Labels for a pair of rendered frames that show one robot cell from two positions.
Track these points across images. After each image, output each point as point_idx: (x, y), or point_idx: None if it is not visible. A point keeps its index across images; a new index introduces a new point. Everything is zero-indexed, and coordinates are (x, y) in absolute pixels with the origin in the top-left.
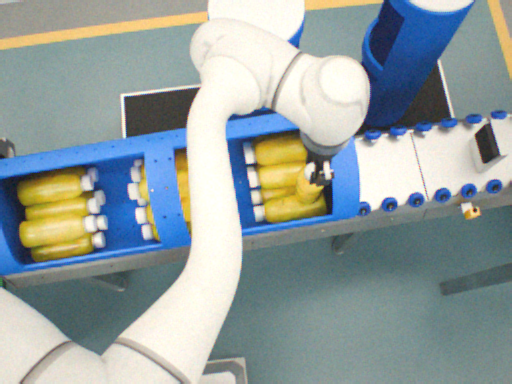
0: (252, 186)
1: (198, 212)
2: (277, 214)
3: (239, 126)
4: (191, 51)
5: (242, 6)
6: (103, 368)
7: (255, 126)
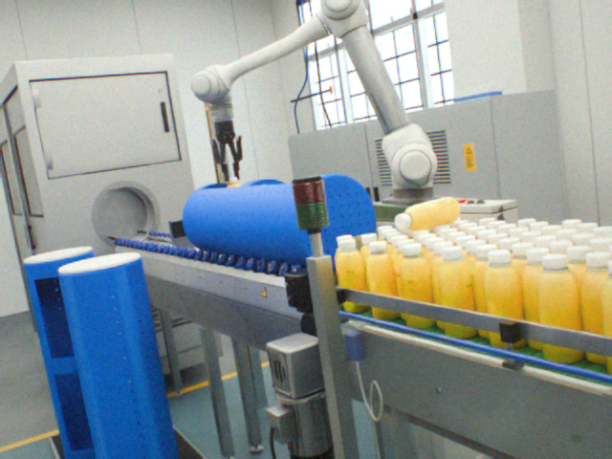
0: None
1: (276, 43)
2: None
3: (214, 194)
4: (210, 78)
5: (100, 262)
6: None
7: (212, 192)
